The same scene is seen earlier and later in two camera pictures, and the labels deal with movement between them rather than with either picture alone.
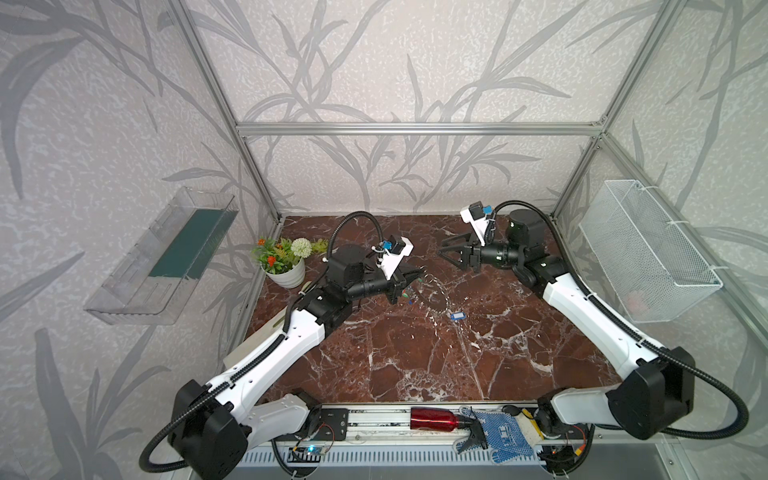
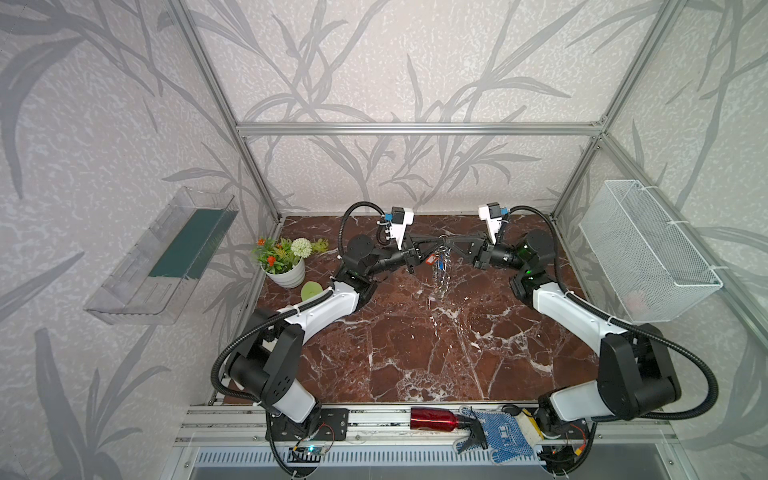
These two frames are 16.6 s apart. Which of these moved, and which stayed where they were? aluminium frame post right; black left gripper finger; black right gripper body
Moved: black left gripper finger
Stayed: black right gripper body; aluminium frame post right
